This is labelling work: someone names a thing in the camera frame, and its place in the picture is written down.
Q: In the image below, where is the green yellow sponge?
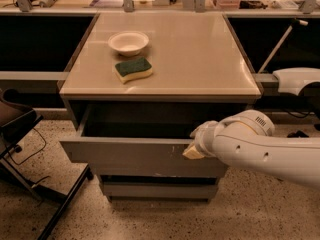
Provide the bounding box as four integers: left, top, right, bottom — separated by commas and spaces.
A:
115, 57, 153, 83

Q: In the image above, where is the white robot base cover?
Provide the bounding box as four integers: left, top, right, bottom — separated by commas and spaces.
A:
273, 67, 320, 96

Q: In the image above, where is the grey bottom drawer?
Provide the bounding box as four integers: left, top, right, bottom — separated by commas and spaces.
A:
100, 175, 218, 200

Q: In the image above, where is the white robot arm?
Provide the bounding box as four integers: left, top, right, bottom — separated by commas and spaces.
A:
183, 110, 320, 189

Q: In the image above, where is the white bowl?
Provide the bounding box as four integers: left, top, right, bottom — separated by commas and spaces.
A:
108, 31, 149, 57

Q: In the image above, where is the black floor cable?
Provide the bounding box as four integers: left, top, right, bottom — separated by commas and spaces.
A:
3, 127, 51, 185

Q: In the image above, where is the grey drawer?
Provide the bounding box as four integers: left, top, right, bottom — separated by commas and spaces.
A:
100, 175, 218, 200
59, 104, 231, 178

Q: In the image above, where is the black chair at left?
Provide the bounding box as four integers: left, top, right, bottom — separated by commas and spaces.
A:
0, 90, 89, 240

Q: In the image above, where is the white stick with black tip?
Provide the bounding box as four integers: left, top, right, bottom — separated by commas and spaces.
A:
258, 18, 308, 73

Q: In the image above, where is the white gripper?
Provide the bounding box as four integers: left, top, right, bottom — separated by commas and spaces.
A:
183, 121, 226, 160

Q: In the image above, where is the grey drawer cabinet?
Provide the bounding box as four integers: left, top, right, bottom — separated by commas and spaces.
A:
56, 11, 264, 204

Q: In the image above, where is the grey top drawer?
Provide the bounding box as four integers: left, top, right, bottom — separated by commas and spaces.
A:
59, 104, 231, 178

